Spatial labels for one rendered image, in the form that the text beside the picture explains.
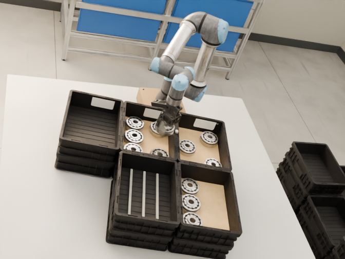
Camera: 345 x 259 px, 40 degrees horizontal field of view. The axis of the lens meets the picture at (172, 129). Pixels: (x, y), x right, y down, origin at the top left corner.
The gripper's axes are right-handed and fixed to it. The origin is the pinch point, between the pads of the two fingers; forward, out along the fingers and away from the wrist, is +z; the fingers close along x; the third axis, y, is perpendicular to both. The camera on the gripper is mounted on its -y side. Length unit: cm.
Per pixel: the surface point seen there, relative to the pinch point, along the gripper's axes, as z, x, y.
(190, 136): 14.6, 25.1, 5.5
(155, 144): 13.9, 1.6, -0.9
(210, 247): 16, -21, 61
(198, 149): 14.5, 21.1, 15.1
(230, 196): 8, 4, 50
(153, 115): 9.4, 13.1, -15.4
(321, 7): 53, 371, -76
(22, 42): 100, 61, -209
